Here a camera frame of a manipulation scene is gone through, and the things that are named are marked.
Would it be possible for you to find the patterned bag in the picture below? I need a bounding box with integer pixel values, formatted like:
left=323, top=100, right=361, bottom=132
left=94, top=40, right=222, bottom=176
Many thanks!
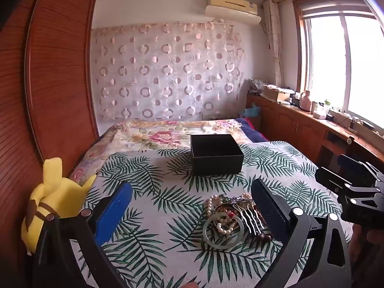
left=248, top=78, right=265, bottom=92

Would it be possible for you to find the dark blue red blanket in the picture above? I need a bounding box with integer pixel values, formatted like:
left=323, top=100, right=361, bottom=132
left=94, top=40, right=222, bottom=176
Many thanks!
left=234, top=118, right=270, bottom=143

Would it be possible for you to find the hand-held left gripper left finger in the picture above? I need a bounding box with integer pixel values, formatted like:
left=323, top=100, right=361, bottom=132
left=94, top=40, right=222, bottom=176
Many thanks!
left=31, top=181, right=134, bottom=288

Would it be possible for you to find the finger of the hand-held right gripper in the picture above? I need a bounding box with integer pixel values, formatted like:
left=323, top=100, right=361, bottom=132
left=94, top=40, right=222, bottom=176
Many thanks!
left=315, top=167, right=384, bottom=207
left=337, top=154, right=384, bottom=186

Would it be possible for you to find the wooden frame window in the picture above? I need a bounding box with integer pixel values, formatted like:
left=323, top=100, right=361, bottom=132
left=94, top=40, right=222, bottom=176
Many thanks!
left=292, top=0, right=384, bottom=134

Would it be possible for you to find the wooden window cabinet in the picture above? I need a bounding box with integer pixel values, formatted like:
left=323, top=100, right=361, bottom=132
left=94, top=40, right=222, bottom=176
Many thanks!
left=246, top=92, right=384, bottom=183

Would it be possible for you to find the white plastic container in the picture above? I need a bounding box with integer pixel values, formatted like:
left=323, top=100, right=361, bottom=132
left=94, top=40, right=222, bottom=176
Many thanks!
left=312, top=100, right=328, bottom=120

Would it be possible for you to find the wooden wardrobe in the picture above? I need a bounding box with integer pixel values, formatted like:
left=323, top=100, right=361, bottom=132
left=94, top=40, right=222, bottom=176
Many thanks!
left=0, top=0, right=100, bottom=192

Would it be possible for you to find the grey roller blind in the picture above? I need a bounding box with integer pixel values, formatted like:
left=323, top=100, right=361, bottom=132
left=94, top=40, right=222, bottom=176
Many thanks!
left=300, top=0, right=375, bottom=19

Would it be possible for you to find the dark wooden bead bracelet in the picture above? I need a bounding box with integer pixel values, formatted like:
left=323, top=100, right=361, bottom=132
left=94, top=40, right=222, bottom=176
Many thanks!
left=254, top=210, right=274, bottom=242

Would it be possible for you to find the floral blanket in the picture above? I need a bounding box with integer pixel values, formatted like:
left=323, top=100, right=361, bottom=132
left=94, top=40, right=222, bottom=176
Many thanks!
left=70, top=119, right=249, bottom=184

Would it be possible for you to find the pink bottle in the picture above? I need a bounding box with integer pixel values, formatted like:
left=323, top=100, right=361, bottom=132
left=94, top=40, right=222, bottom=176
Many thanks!
left=300, top=90, right=313, bottom=112

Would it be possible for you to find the white pearl bracelet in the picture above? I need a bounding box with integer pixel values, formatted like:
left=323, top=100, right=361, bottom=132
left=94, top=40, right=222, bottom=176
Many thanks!
left=205, top=195, right=238, bottom=235

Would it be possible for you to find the blue cloth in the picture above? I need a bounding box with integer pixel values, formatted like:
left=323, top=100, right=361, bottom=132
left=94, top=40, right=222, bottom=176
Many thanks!
left=239, top=103, right=260, bottom=118

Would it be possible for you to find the yellow plush toy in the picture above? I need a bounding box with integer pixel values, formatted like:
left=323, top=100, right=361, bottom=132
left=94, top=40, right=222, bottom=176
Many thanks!
left=22, top=157, right=97, bottom=256

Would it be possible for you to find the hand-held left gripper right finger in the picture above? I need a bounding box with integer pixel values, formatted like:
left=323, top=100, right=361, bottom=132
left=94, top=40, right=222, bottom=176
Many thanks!
left=251, top=178, right=353, bottom=288

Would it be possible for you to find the open cardboard box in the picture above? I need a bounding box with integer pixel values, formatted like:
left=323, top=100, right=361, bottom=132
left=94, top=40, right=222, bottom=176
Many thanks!
left=263, top=85, right=292, bottom=102

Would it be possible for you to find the black cardboard box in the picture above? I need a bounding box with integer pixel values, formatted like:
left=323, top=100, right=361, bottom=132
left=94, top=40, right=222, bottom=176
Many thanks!
left=190, top=134, right=244, bottom=176

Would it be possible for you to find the circle pattern wall cloth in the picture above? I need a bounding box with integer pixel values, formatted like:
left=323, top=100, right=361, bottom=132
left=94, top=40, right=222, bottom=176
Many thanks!
left=90, top=21, right=248, bottom=122

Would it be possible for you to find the beige curtain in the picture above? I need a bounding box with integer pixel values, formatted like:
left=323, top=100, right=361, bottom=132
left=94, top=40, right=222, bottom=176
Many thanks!
left=262, top=0, right=284, bottom=88

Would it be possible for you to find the person's right hand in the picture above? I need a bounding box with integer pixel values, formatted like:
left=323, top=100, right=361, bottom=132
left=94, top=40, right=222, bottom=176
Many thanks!
left=350, top=223, right=384, bottom=273

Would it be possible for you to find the silver hair comb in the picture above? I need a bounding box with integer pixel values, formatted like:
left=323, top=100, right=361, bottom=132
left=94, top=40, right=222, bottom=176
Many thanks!
left=236, top=201, right=268, bottom=234

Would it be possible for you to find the wall air conditioner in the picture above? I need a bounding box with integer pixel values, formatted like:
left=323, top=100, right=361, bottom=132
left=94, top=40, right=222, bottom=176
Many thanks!
left=204, top=0, right=262, bottom=25

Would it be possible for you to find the pale green jade bangle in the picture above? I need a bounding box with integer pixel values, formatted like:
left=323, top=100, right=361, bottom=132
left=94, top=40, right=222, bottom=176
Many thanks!
left=202, top=211, right=246, bottom=249

